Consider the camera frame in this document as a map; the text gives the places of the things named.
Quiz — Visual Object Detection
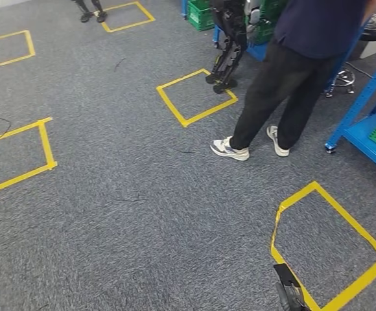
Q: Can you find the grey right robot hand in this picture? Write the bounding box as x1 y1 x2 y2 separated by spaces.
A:
275 282 292 311

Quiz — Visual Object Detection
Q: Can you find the blue metal shelf rack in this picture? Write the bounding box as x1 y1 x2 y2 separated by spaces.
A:
325 45 376 181
180 0 368 97

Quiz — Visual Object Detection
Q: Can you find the yellow floor tape square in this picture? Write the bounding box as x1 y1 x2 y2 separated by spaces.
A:
269 180 376 311

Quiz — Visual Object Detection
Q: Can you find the person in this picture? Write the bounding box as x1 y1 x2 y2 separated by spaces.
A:
210 0 376 163

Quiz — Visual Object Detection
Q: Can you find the black humanoid robot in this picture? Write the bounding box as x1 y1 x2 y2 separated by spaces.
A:
205 0 261 95

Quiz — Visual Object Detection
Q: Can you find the black round stool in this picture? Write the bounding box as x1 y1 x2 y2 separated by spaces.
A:
324 14 376 98

